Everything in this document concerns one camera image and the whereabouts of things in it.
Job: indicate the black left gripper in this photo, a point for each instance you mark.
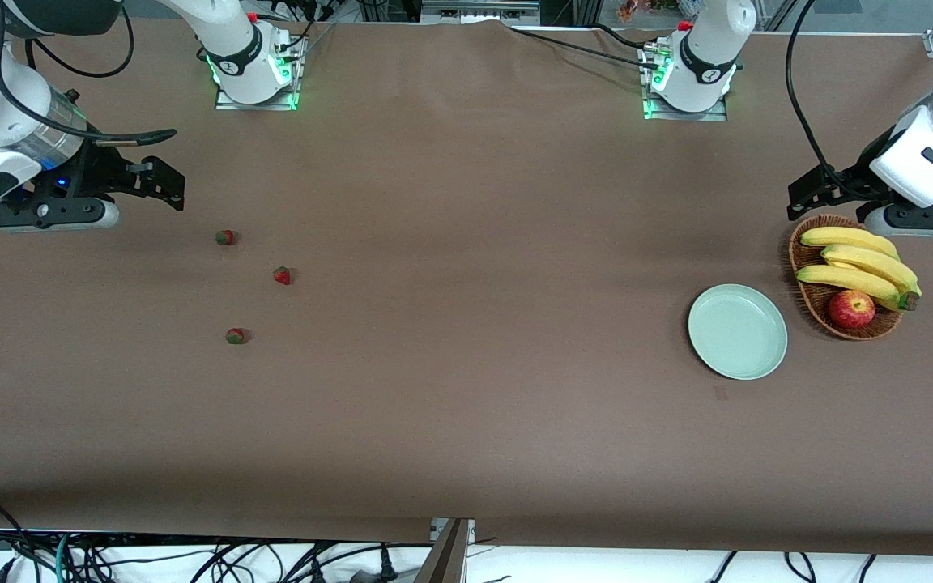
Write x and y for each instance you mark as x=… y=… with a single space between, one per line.
x=857 y=180

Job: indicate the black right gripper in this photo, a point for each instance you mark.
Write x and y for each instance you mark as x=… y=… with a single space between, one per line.
x=104 y=172

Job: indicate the red strawberry with green cap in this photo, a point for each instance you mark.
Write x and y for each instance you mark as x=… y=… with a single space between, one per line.
x=282 y=276
x=235 y=336
x=224 y=237

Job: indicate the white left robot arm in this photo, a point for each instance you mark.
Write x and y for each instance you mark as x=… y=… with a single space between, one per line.
x=705 y=48

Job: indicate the pale green round plate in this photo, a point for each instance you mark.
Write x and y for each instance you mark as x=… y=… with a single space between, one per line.
x=738 y=332

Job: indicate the brown wicker basket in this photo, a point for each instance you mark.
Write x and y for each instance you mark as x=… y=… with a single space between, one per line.
x=815 y=304

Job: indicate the red apple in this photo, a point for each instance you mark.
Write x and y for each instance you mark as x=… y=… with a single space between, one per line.
x=851 y=310

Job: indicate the orange background object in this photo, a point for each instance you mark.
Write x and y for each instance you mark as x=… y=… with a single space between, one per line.
x=632 y=10

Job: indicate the brown table cover sheet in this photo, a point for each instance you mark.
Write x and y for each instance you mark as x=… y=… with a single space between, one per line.
x=466 y=324

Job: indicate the black power plug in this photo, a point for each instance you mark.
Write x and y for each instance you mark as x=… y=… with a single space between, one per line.
x=386 y=569

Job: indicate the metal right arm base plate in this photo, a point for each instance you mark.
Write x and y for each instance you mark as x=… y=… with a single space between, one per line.
x=256 y=106

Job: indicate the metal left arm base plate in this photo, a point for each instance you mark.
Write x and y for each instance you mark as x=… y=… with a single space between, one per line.
x=709 y=117

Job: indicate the silver aluminium frame rail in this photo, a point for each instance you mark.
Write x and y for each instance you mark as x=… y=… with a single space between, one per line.
x=475 y=14

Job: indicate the metal support post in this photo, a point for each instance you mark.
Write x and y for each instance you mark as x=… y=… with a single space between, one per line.
x=446 y=559

